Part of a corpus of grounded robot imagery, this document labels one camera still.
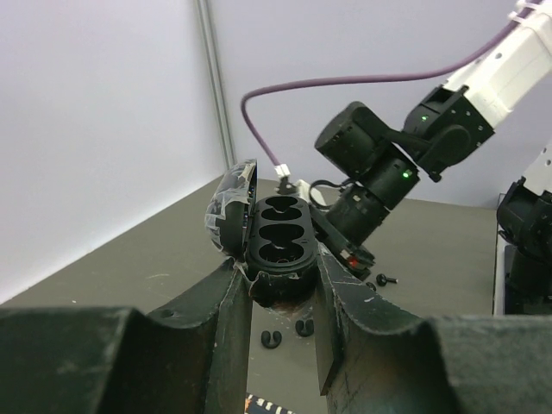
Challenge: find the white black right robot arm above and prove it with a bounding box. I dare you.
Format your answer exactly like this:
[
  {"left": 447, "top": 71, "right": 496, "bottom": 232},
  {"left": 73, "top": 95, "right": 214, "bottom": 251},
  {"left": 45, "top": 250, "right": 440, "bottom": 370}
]
[{"left": 311, "top": 1, "right": 551, "bottom": 315}]

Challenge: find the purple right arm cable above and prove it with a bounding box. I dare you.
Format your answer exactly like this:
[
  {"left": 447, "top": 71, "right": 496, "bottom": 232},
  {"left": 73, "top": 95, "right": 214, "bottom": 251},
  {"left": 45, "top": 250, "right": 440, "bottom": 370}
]
[{"left": 239, "top": 16, "right": 518, "bottom": 169}]

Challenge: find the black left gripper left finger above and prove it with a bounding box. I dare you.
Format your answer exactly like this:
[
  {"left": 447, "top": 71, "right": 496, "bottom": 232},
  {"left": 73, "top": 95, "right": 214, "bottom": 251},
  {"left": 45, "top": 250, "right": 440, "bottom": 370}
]
[{"left": 1, "top": 260, "right": 252, "bottom": 413}]

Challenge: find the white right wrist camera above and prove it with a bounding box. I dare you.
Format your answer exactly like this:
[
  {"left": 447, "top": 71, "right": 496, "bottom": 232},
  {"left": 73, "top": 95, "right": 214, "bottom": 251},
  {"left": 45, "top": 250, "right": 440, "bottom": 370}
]
[{"left": 274, "top": 164, "right": 326, "bottom": 208}]

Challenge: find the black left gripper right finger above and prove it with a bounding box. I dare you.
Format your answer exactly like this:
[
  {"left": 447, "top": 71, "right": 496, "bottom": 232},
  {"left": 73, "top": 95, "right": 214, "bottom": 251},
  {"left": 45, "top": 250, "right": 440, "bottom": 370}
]
[{"left": 313, "top": 247, "right": 551, "bottom": 413}]

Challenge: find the black taped earbud charging case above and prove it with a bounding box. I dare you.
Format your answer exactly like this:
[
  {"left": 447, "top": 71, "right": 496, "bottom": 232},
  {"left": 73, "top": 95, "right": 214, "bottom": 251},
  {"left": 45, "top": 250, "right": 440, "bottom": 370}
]
[{"left": 204, "top": 159, "right": 318, "bottom": 311}]

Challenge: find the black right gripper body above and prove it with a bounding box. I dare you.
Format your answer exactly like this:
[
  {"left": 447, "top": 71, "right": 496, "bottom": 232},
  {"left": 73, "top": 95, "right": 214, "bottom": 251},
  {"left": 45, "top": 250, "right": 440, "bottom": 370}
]
[{"left": 308, "top": 180, "right": 388, "bottom": 279}]

